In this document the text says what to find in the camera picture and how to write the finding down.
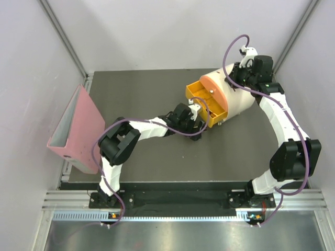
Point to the aluminium frame rail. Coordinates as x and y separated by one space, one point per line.
308 199

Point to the white slotted cable duct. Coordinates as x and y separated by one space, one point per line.
105 216

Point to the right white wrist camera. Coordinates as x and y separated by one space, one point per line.
248 55

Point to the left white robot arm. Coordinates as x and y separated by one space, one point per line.
119 141

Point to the orange drawer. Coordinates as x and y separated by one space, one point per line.
213 84

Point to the white round drawer organizer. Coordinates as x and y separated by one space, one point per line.
238 99

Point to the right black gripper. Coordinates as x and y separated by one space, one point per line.
236 70

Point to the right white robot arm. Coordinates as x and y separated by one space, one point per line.
297 154

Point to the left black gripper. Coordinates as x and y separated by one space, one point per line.
191 122

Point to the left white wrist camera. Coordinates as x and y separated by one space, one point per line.
195 109

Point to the yellow drawer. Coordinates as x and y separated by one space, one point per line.
196 89

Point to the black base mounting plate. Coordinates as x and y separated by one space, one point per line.
215 194

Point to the black gold lipstick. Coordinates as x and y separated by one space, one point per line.
213 115

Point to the pink binder box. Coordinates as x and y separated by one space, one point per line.
79 127

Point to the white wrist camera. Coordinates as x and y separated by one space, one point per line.
248 55
195 109

